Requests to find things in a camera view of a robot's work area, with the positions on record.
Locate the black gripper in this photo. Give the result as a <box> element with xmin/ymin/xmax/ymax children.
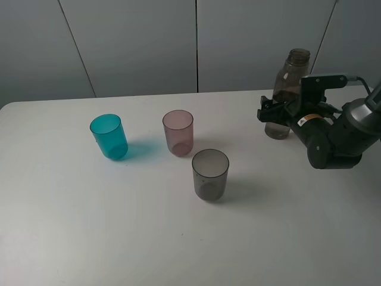
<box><xmin>257</xmin><ymin>96</ymin><xmax>342</xmax><ymax>143</ymax></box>

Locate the smoky translucent water bottle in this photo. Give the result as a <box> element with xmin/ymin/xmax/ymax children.
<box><xmin>264</xmin><ymin>48</ymin><xmax>310</xmax><ymax>140</ymax></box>

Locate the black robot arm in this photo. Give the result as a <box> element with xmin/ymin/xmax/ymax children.
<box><xmin>257</xmin><ymin>74</ymin><xmax>380</xmax><ymax>169</ymax></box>

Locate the grey translucent plastic cup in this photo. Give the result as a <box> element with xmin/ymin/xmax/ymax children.
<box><xmin>192</xmin><ymin>148</ymin><xmax>230</xmax><ymax>201</ymax></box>

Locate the pink translucent plastic cup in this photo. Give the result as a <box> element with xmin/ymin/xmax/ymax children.
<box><xmin>163</xmin><ymin>110</ymin><xmax>193</xmax><ymax>157</ymax></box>

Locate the teal plastic cup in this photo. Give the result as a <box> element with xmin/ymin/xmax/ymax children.
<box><xmin>89</xmin><ymin>114</ymin><xmax>128</xmax><ymax>160</ymax></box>

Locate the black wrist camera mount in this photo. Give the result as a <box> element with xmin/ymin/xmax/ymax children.
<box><xmin>299</xmin><ymin>74</ymin><xmax>348</xmax><ymax>106</ymax></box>

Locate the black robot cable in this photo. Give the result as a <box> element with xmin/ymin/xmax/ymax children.
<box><xmin>346</xmin><ymin>76</ymin><xmax>373</xmax><ymax>95</ymax></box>

